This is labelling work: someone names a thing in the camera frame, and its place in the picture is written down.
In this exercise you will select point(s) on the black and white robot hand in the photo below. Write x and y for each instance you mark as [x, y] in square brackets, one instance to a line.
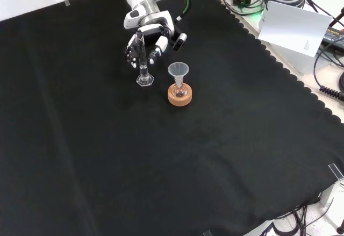
[156, 31]

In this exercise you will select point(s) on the clear glass graduated cylinder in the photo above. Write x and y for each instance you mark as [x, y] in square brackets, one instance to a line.
[143, 69]

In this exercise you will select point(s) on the clear plastic funnel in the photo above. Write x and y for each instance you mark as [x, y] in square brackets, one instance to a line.
[178, 70]

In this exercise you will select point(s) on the small round-bottom glass flask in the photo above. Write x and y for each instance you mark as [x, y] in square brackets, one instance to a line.
[179, 91]

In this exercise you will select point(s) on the clear cloth clip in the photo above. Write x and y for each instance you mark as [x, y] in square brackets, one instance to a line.
[207, 233]
[336, 170]
[67, 3]

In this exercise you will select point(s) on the black bench cloth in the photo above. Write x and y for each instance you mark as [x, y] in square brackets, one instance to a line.
[134, 152]

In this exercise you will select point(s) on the white box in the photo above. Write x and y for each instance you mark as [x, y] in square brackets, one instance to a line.
[298, 61]

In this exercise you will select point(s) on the black power adapter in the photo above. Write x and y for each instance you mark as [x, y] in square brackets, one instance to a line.
[334, 35]

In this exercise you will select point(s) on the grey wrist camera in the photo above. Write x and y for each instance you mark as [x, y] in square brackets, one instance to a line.
[180, 42]

